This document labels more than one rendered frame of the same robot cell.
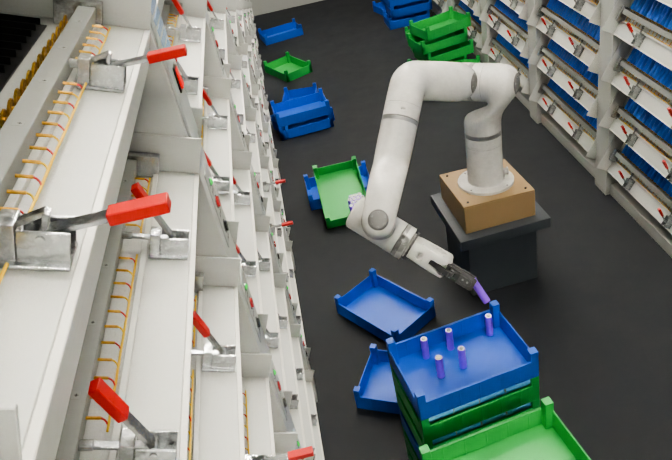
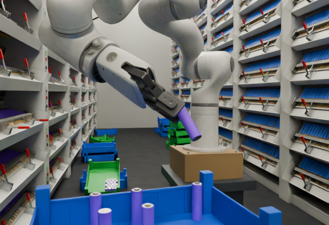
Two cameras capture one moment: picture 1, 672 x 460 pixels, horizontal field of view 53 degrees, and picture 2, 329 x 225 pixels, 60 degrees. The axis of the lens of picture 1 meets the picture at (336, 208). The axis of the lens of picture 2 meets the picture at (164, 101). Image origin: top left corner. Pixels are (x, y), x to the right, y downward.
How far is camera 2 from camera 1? 1.28 m
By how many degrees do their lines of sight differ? 32
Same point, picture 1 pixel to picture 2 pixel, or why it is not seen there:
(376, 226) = not seen: outside the picture
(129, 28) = not seen: outside the picture
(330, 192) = (96, 178)
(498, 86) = (219, 59)
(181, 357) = not seen: outside the picture
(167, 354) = not seen: outside the picture
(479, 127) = (202, 94)
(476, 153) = (199, 117)
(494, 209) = (209, 163)
